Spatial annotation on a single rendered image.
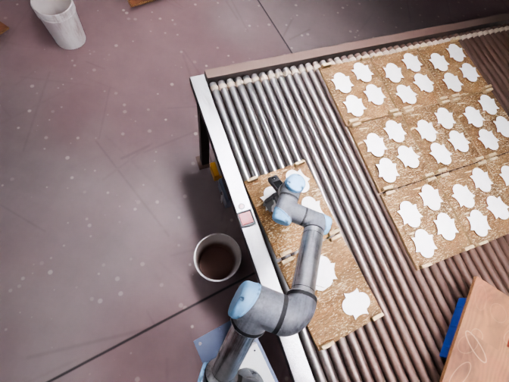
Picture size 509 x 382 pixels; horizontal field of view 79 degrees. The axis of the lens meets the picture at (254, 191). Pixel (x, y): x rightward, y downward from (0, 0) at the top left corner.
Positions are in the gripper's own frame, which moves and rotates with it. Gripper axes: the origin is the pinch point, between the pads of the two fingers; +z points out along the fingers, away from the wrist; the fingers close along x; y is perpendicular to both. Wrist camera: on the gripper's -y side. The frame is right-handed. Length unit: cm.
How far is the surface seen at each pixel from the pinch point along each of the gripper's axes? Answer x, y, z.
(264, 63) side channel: 30, -77, 6
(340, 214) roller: 30.6, 18.4, 3.5
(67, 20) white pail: -73, -208, 81
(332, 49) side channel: 75, -75, 6
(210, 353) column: -55, 68, 91
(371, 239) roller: 40, 36, 2
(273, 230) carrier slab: -5.6, 13.6, 2.0
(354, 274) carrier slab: 22, 47, 0
